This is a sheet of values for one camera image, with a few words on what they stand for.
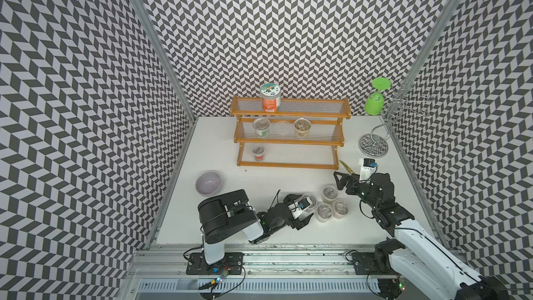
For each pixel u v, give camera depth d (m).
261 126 0.88
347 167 1.01
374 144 1.03
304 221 0.76
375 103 0.91
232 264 0.72
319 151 1.05
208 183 0.89
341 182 0.75
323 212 0.79
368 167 0.71
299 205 0.71
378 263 0.66
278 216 0.65
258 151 0.94
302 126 0.89
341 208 0.81
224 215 0.50
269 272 0.72
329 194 0.84
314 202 0.83
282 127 0.91
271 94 0.77
